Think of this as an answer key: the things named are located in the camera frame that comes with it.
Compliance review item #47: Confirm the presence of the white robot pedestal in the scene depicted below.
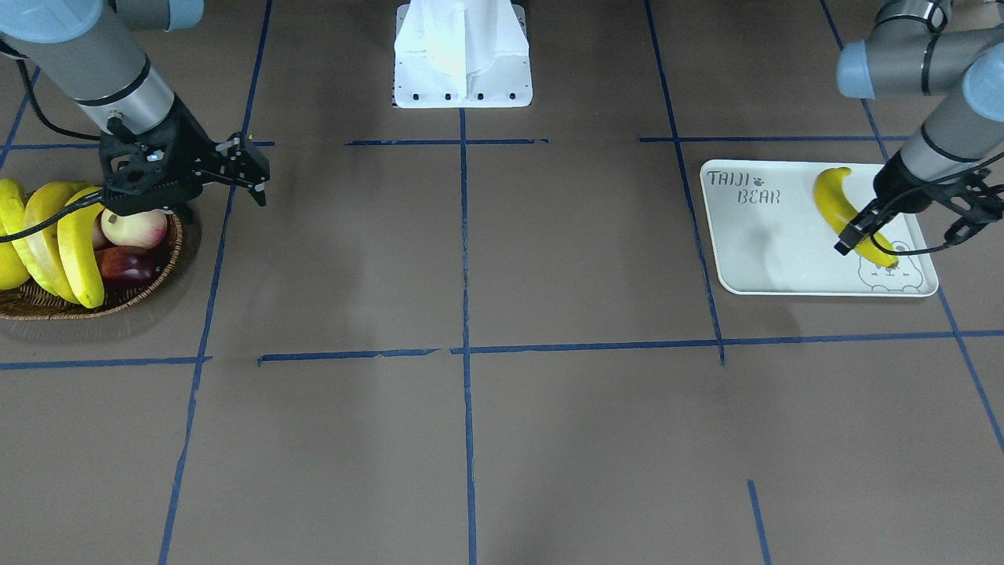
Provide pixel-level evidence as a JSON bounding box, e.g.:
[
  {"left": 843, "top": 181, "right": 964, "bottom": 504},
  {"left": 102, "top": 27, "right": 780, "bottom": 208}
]
[{"left": 392, "top": 1, "right": 533, "bottom": 108}]

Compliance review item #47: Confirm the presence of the brown wicker basket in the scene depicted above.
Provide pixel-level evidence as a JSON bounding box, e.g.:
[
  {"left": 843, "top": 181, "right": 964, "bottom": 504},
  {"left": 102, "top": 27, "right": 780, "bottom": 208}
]
[{"left": 2, "top": 178, "right": 186, "bottom": 319}]

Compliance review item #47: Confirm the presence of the white bear tray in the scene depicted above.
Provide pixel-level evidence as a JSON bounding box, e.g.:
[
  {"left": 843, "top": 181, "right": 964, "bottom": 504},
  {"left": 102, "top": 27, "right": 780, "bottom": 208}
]
[{"left": 699, "top": 159, "right": 939, "bottom": 297}]

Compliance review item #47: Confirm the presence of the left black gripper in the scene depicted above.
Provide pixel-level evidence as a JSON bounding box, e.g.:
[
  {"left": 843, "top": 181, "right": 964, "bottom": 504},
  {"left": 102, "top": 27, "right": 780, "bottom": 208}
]
[{"left": 833, "top": 153, "right": 1003, "bottom": 257}]

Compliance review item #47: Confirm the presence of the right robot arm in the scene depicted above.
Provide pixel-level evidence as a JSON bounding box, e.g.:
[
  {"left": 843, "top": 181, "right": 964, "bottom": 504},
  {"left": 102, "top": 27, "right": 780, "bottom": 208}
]
[{"left": 1, "top": 1, "right": 271, "bottom": 215}]

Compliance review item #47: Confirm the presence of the yellow banana beside apples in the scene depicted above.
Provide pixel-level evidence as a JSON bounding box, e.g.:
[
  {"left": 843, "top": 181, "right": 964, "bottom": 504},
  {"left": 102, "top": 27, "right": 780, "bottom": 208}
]
[{"left": 56, "top": 187, "right": 105, "bottom": 308}]

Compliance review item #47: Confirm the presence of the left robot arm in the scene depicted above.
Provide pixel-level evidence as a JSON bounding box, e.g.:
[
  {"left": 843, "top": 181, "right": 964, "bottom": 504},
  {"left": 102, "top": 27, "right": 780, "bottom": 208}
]
[{"left": 835, "top": 1, "right": 1003, "bottom": 254}]

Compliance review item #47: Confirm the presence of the dark red apple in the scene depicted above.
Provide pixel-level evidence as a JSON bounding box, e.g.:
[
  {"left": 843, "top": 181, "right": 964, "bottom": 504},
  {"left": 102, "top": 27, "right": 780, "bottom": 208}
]
[{"left": 96, "top": 246, "right": 162, "bottom": 290}]

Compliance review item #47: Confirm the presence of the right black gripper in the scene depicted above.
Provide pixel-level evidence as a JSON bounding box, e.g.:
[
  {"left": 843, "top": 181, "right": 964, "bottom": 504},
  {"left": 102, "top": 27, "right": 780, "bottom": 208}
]
[{"left": 98, "top": 99, "right": 271, "bottom": 216}]

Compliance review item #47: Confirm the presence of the pale pink apple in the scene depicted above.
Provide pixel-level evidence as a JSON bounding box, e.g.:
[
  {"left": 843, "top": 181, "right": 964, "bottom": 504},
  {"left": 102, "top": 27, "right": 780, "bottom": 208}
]
[{"left": 100, "top": 209, "right": 169, "bottom": 250}]

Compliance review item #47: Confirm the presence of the yellow banana moved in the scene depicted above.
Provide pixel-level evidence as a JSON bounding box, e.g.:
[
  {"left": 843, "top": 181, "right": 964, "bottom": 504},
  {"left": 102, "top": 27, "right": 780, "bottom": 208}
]
[
  {"left": 1, "top": 178, "right": 37, "bottom": 272},
  {"left": 813, "top": 166, "right": 899, "bottom": 268},
  {"left": 23, "top": 181, "right": 90, "bottom": 304}
]

